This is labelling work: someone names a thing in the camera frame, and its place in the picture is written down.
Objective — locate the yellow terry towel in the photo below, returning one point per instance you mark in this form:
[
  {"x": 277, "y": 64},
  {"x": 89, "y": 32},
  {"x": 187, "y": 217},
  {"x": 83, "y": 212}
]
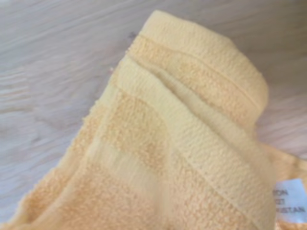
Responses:
[{"x": 168, "y": 143}]

